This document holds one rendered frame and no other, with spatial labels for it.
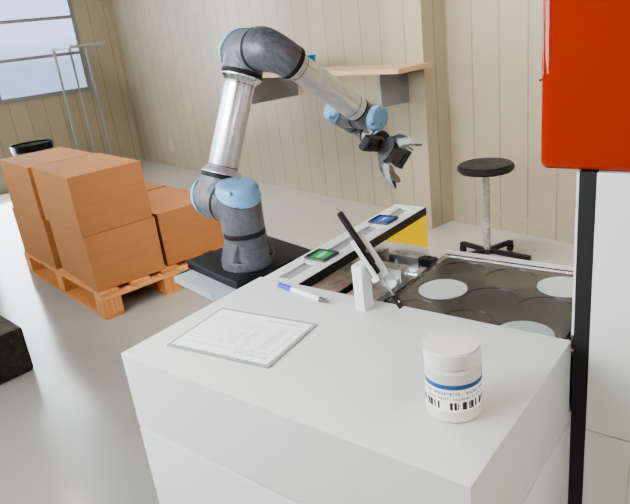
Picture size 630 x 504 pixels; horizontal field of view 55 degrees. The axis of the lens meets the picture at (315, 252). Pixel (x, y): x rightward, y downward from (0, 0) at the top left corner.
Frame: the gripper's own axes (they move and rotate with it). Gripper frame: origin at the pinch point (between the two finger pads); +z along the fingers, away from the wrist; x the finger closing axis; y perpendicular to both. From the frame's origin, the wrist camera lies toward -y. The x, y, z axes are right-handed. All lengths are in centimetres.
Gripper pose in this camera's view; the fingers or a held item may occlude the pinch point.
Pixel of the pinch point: (407, 165)
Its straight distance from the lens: 182.7
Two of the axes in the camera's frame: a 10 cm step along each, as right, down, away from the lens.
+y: 7.8, 1.9, 6.0
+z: 4.3, 5.5, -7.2
